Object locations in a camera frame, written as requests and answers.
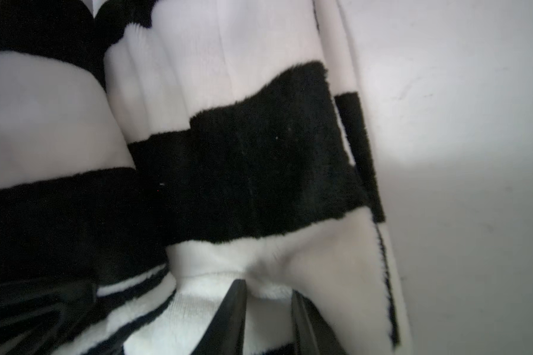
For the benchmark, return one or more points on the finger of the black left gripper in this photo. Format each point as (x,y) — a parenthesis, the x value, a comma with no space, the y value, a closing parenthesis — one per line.
(37,315)

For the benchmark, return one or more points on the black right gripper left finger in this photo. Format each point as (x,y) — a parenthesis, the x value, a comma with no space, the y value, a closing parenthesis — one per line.
(225,334)

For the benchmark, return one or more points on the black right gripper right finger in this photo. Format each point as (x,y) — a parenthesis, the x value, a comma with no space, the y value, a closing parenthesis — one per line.
(312,334)

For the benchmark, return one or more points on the black white striped pillowcase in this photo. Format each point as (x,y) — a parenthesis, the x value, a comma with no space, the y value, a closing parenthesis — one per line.
(164,149)

